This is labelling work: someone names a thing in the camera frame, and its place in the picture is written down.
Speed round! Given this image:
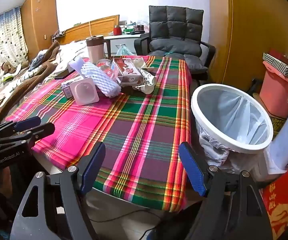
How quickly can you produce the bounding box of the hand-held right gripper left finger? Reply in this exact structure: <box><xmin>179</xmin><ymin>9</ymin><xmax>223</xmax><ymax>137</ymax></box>
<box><xmin>10</xmin><ymin>142</ymin><xmax>106</xmax><ymax>240</ymax></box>

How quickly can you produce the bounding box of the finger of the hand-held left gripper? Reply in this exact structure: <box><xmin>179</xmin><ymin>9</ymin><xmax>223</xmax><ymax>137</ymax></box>
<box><xmin>0</xmin><ymin>122</ymin><xmax>56</xmax><ymax>146</ymax></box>
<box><xmin>0</xmin><ymin>116</ymin><xmax>42</xmax><ymax>137</ymax></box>

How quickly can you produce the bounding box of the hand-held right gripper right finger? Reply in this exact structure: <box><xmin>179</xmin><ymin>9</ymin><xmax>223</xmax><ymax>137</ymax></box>
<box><xmin>178</xmin><ymin>142</ymin><xmax>274</xmax><ymax>240</ymax></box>

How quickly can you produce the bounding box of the white square plastic box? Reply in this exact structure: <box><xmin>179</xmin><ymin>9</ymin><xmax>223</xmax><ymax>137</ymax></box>
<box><xmin>70</xmin><ymin>77</ymin><xmax>100</xmax><ymax>106</ymax></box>

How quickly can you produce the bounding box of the white round waste bin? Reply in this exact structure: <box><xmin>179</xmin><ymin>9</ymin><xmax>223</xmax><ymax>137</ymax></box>
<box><xmin>191</xmin><ymin>83</ymin><xmax>274</xmax><ymax>178</ymax></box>

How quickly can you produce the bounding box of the translucent plastic bin liner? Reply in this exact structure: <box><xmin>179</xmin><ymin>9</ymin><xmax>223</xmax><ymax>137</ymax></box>
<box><xmin>195</xmin><ymin>86</ymin><xmax>269</xmax><ymax>174</ymax></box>

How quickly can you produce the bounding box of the white foam fruit net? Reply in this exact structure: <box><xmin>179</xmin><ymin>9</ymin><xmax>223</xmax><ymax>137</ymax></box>
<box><xmin>80</xmin><ymin>63</ymin><xmax>122</xmax><ymax>98</ymax></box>

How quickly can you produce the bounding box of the clear bottle with red label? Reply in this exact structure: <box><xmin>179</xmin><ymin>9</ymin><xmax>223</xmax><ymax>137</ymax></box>
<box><xmin>96</xmin><ymin>58</ymin><xmax>117</xmax><ymax>79</ymax></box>

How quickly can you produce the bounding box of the white paper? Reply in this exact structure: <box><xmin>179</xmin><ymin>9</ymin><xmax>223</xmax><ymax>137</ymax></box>
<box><xmin>133</xmin><ymin>69</ymin><xmax>157</xmax><ymax>95</ymax></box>

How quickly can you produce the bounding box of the pink red printed carton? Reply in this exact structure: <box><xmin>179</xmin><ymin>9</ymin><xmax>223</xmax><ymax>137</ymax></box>
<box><xmin>113</xmin><ymin>58</ymin><xmax>144</xmax><ymax>84</ymax></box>

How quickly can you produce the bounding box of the cream paper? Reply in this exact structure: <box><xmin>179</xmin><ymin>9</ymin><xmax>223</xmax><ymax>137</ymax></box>
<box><xmin>131</xmin><ymin>57</ymin><xmax>148</xmax><ymax>69</ymax></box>

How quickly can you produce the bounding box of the brown blanket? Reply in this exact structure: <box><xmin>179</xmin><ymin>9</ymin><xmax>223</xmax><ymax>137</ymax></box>
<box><xmin>0</xmin><ymin>40</ymin><xmax>61</xmax><ymax>128</ymax></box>

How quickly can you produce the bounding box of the pink green plaid tablecloth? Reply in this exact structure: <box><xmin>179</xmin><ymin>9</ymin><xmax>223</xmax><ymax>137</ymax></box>
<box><xmin>5</xmin><ymin>56</ymin><xmax>193</xmax><ymax>213</ymax></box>

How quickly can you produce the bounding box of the black smartphone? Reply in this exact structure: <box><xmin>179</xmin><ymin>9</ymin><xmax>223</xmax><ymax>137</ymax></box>
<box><xmin>55</xmin><ymin>69</ymin><xmax>76</xmax><ymax>80</ymax></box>

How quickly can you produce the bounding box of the brown plush toy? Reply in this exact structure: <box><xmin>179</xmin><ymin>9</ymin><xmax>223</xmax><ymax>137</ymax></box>
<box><xmin>0</xmin><ymin>61</ymin><xmax>18</xmax><ymax>74</ymax></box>

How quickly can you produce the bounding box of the blue plaid garment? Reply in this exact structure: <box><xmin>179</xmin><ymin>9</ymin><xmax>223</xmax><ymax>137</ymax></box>
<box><xmin>29</xmin><ymin>54</ymin><xmax>46</xmax><ymax>68</ymax></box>

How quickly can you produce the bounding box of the white cardboard box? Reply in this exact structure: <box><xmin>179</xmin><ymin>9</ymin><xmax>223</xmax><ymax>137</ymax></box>
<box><xmin>264</xmin><ymin>145</ymin><xmax>287</xmax><ymax>175</ymax></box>

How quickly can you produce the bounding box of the white bedding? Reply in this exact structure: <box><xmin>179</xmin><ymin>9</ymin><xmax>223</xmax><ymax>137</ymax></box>
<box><xmin>3</xmin><ymin>40</ymin><xmax>92</xmax><ymax>100</ymax></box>

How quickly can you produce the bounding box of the leaf patterned curtain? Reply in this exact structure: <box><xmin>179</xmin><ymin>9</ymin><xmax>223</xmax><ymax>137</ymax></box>
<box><xmin>0</xmin><ymin>6</ymin><xmax>29</xmax><ymax>95</ymax></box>

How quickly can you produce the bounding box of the brown cardboard sheet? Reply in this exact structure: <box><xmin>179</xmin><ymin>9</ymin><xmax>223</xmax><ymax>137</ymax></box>
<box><xmin>253</xmin><ymin>92</ymin><xmax>288</xmax><ymax>120</ymax></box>

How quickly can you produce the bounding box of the pink mug with brown lid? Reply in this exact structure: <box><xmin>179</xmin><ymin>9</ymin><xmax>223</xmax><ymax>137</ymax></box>
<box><xmin>86</xmin><ymin>35</ymin><xmax>111</xmax><ymax>63</ymax></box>

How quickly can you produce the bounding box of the pale blue round tin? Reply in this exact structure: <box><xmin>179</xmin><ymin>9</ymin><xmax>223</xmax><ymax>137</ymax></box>
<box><xmin>269</xmin><ymin>97</ymin><xmax>288</xmax><ymax>174</ymax></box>

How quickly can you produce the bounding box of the tall orange wooden cabinet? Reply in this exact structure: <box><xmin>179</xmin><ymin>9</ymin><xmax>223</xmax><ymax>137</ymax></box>
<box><xmin>20</xmin><ymin>0</ymin><xmax>59</xmax><ymax>62</ymax></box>

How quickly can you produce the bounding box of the pink plastic storage bin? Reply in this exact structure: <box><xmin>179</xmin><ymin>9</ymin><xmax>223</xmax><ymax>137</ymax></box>
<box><xmin>259</xmin><ymin>61</ymin><xmax>288</xmax><ymax>119</ymax></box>

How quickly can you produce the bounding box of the pale green plastic bag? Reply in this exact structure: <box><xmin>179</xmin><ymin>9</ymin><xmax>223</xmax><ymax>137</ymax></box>
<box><xmin>115</xmin><ymin>44</ymin><xmax>134</xmax><ymax>57</ymax></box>

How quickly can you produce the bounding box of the wooden bed headboard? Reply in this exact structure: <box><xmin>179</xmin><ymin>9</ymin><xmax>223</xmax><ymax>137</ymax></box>
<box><xmin>56</xmin><ymin>14</ymin><xmax>120</xmax><ymax>45</ymax></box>

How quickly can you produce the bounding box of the white bedside desk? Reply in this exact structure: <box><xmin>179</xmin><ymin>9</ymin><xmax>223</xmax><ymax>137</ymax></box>
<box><xmin>104</xmin><ymin>31</ymin><xmax>149</xmax><ymax>58</ymax></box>

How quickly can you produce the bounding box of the striped gift box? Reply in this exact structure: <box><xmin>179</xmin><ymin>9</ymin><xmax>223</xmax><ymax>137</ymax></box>
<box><xmin>262</xmin><ymin>52</ymin><xmax>288</xmax><ymax>84</ymax></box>

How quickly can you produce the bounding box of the grey cushioned office chair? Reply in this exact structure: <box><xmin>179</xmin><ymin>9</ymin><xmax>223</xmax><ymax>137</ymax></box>
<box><xmin>134</xmin><ymin>5</ymin><xmax>216</xmax><ymax>80</ymax></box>

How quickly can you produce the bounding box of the dark red box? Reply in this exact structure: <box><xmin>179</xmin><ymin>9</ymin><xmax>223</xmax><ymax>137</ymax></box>
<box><xmin>269</xmin><ymin>49</ymin><xmax>288</xmax><ymax>64</ymax></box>

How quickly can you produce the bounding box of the large yellow wooden wardrobe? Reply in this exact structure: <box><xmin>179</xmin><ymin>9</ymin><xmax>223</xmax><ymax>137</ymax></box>
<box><xmin>208</xmin><ymin>0</ymin><xmax>288</xmax><ymax>92</ymax></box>

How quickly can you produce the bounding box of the black floor cable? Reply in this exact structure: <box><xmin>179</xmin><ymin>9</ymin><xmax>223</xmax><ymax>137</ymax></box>
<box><xmin>88</xmin><ymin>209</ymin><xmax>164</xmax><ymax>240</ymax></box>

